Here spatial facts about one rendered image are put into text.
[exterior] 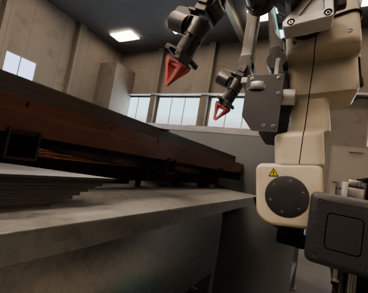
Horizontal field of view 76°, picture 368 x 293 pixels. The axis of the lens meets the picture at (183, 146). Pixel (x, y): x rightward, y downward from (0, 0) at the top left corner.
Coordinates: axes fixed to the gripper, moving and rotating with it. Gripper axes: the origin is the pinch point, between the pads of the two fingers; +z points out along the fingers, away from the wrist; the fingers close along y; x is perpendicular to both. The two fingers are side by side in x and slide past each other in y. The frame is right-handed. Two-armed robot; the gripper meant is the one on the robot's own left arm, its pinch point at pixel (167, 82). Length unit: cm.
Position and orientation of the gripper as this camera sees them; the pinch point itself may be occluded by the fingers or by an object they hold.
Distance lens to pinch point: 71.9
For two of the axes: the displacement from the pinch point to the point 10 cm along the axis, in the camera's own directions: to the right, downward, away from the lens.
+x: 7.1, 5.1, -4.8
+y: -4.7, -1.6, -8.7
